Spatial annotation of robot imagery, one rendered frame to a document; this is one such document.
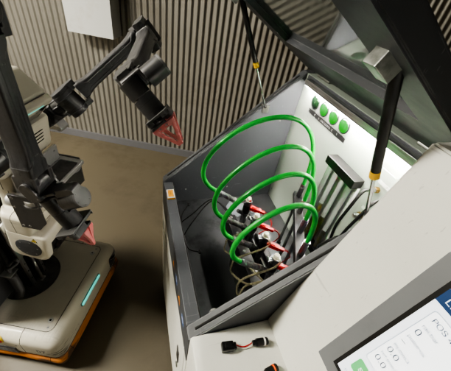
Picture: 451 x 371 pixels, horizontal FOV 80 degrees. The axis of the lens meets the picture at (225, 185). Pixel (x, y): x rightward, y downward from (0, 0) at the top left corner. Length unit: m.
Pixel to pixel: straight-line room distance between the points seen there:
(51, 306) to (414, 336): 1.54
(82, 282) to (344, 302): 1.41
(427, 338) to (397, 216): 0.19
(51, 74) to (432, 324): 3.27
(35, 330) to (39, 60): 2.44
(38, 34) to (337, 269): 3.07
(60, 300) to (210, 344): 1.08
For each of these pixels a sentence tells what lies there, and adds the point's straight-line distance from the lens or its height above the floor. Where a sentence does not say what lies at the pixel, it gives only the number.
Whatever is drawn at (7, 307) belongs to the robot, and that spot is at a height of 0.28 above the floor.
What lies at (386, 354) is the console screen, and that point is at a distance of 0.60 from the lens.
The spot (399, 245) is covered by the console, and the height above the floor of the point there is 1.39.
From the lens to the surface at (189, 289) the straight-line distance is 0.88.
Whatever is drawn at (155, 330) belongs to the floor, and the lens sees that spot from 1.85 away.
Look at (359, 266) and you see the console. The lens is 0.60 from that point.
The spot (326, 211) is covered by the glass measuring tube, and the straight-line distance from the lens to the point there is 1.00.
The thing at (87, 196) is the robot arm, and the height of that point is 1.19.
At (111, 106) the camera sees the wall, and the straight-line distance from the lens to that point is 3.11.
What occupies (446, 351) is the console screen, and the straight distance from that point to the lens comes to 0.55.
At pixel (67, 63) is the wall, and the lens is 3.17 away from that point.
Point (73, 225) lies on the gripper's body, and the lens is 0.88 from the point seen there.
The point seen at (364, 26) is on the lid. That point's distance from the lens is 0.39.
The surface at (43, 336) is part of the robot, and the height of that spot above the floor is 0.28.
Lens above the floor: 1.72
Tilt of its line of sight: 39 degrees down
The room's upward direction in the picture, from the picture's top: 11 degrees clockwise
